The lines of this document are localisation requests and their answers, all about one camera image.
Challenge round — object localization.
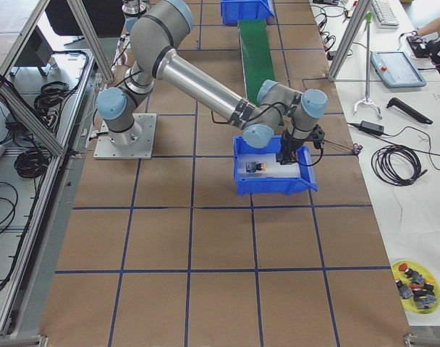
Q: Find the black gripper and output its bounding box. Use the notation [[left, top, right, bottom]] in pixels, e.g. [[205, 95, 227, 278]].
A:
[[276, 132, 307, 165]]

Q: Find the yellow push button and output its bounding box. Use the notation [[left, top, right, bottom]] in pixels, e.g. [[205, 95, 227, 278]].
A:
[[245, 162, 266, 174]]

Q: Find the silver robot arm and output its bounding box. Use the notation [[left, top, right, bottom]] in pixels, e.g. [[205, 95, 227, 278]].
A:
[[95, 1, 328, 165], [122, 0, 148, 17]]

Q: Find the pile of spare buttons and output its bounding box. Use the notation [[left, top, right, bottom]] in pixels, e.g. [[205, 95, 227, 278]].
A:
[[394, 262, 439, 313]]

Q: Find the white foam pad right bin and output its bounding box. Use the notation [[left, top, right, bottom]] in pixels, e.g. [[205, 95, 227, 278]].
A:
[[237, 153, 300, 179]]

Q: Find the blue bin right side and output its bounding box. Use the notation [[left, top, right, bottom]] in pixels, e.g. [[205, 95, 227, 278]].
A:
[[233, 135, 318, 196]]

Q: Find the black power adapter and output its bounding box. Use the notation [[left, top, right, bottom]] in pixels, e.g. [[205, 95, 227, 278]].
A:
[[360, 121, 384, 136]]

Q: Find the green conveyor belt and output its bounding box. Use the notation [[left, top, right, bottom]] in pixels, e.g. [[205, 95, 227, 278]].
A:
[[239, 20, 275, 105]]

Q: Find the teach pendant tablet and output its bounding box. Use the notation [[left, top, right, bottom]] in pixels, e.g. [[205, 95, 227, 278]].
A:
[[371, 51, 427, 88]]

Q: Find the reacher grabber tool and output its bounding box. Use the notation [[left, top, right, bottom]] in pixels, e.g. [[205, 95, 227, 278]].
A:
[[353, 12, 382, 120]]

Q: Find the white keyboard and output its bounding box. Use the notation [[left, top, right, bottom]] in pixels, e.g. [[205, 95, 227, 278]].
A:
[[371, 0, 399, 29]]

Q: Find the black device on desk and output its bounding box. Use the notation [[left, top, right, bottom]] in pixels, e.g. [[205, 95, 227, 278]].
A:
[[407, 36, 434, 59]]

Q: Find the yellow plate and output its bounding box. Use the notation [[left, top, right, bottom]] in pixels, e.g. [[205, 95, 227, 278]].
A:
[[391, 260, 440, 314]]

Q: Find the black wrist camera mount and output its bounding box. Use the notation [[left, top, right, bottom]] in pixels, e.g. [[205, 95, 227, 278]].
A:
[[308, 124, 325, 150]]

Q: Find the red black wire pair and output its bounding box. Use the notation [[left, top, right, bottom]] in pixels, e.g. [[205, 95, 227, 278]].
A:
[[323, 139, 364, 155]]

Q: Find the coiled black cable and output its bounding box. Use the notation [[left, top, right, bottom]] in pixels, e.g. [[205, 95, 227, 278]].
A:
[[371, 145, 423, 187]]

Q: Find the black handle tool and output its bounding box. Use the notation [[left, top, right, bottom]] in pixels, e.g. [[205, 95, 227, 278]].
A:
[[386, 98, 433, 125]]

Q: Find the aluminium frame post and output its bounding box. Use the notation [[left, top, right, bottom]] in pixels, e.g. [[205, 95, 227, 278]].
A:
[[327, 0, 370, 82]]

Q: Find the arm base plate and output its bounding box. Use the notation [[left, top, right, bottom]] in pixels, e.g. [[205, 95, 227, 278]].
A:
[[94, 113, 157, 160]]

